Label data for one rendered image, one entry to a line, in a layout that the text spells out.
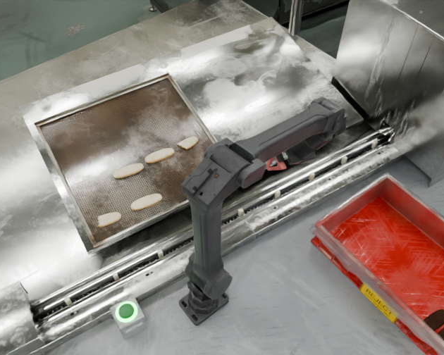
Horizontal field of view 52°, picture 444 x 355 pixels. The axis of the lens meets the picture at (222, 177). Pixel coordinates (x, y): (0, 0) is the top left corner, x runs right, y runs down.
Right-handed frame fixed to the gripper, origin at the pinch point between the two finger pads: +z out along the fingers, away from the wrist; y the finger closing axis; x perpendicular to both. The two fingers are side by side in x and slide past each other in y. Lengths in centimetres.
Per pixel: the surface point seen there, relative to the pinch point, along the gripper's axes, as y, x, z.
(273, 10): 150, 133, 85
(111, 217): -42, 7, 32
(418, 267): 24, -44, -8
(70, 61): -17, 89, 70
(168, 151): -17.3, 21.2, 25.9
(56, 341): -66, -20, 36
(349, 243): 14.0, -29.1, 2.5
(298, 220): 7.7, -16.4, 11.5
